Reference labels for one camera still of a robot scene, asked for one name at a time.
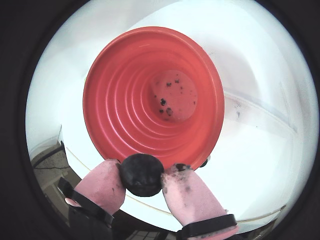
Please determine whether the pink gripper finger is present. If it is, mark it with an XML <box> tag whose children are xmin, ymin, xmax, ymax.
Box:
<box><xmin>160</xmin><ymin>162</ymin><xmax>241</xmax><ymax>240</ymax></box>
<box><xmin>57</xmin><ymin>159</ymin><xmax>126</xmax><ymax>240</ymax></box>

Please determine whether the red collapsible cup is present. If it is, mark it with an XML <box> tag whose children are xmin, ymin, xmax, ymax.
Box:
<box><xmin>82</xmin><ymin>26</ymin><xmax>225</xmax><ymax>171</ymax></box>

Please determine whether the spotted beige rug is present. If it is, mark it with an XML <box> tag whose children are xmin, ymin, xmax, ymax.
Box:
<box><xmin>31</xmin><ymin>147</ymin><xmax>71</xmax><ymax>181</ymax></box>

